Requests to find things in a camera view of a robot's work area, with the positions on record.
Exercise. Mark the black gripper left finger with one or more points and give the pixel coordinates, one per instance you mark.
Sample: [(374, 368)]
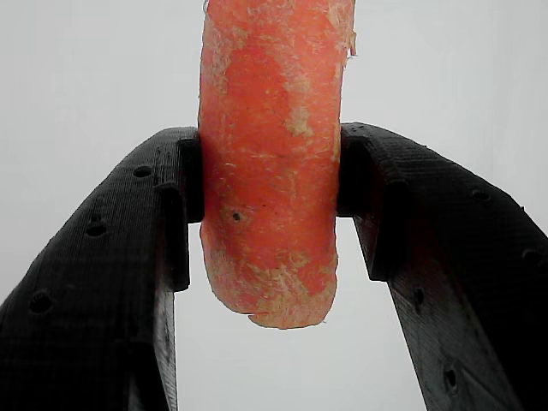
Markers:
[(85, 299)]

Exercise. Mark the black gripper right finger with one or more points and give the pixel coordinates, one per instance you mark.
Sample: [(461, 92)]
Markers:
[(462, 257)]

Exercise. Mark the orange carrot piece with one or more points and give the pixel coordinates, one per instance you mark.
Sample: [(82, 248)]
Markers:
[(269, 171)]

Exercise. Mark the white table cover sheet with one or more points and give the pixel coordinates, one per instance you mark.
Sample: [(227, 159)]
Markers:
[(85, 64)]

